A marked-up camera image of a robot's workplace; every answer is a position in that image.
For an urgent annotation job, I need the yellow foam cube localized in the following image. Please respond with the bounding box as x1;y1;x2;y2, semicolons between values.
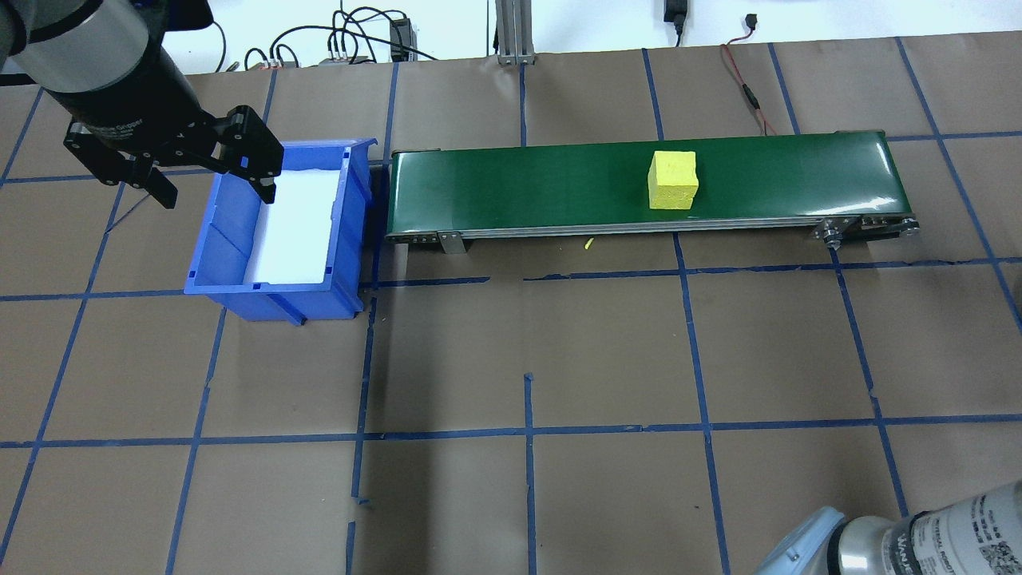
647;149;700;212

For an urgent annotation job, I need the white foam pad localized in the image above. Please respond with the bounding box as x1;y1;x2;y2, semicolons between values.
244;166;346;286

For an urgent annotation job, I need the blue plastic storage bin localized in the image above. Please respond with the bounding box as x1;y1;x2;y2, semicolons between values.
184;137;378;326

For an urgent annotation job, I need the green conveyor belt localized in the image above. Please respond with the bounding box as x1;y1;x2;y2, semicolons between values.
385;128;921;256

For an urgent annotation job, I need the black desk cable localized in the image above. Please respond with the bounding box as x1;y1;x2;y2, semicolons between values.
271;0;438;65

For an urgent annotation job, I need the aluminium profile post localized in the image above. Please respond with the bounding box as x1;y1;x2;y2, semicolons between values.
495;0;537;66

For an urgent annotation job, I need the thin red wire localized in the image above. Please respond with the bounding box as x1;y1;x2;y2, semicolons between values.
721;14;779;138

